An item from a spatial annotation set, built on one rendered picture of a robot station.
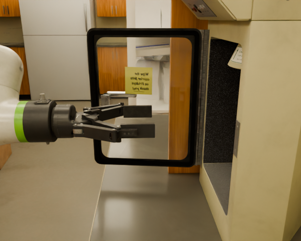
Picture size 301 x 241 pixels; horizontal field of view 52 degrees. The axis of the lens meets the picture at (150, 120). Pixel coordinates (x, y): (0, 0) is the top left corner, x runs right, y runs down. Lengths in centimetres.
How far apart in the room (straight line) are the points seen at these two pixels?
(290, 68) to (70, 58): 511
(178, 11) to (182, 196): 51
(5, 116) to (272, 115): 52
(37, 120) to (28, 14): 504
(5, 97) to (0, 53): 10
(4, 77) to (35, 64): 498
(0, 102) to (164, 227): 46
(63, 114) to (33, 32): 502
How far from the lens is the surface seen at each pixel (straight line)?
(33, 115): 68
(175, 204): 86
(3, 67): 75
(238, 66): 66
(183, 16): 89
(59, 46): 557
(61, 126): 67
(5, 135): 71
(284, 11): 56
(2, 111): 71
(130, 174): 100
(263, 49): 56
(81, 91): 562
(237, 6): 54
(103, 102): 87
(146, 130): 62
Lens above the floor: 141
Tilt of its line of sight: 18 degrees down
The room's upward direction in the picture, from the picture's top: straight up
